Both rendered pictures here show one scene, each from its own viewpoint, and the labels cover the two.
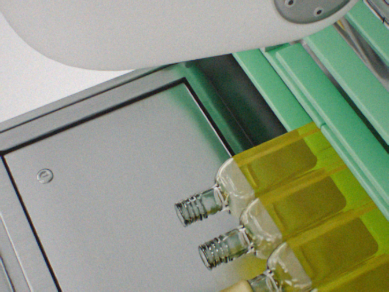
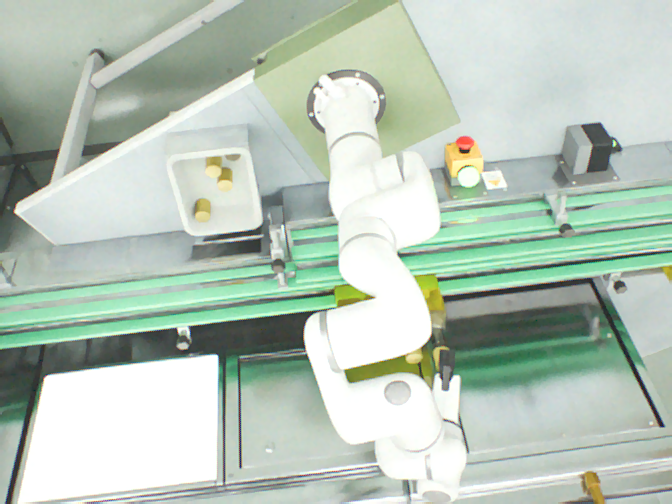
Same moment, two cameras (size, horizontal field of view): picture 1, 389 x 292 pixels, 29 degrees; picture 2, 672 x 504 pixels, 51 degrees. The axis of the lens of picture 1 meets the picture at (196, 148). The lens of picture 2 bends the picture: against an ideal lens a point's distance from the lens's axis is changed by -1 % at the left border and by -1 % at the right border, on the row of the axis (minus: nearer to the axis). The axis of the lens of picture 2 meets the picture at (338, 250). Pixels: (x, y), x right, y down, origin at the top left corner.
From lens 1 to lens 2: 0.98 m
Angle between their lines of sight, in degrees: 43
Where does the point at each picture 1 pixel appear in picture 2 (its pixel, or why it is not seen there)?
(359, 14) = (315, 232)
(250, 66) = (272, 310)
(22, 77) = (186, 444)
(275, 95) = (296, 306)
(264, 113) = (274, 335)
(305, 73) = (316, 274)
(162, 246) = not seen: hidden behind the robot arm
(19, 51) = (162, 442)
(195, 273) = not seen: hidden behind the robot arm
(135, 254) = not seen: hidden behind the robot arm
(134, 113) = (248, 390)
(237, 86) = (248, 341)
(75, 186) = (284, 432)
